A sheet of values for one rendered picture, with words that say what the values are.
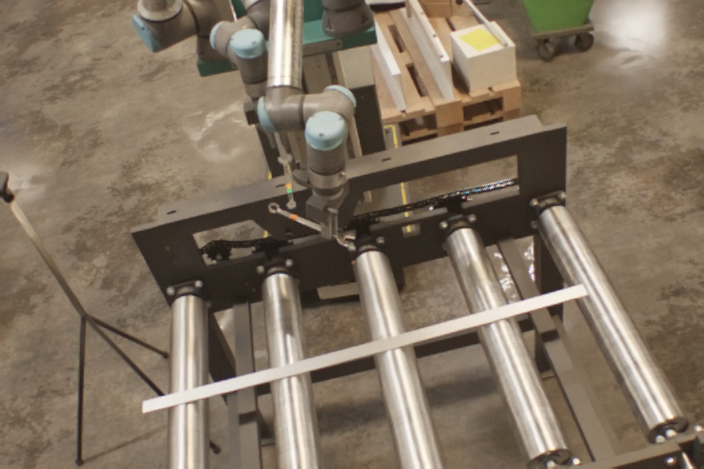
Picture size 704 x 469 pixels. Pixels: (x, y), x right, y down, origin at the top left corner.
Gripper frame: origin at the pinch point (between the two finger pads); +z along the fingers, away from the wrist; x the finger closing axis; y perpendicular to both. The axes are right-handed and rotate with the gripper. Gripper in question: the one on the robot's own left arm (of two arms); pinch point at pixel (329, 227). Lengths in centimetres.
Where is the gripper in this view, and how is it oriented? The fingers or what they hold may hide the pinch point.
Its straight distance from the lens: 189.4
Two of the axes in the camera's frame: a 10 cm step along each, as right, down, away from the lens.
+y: 8.6, 3.4, -3.8
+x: 5.1, -6.1, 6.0
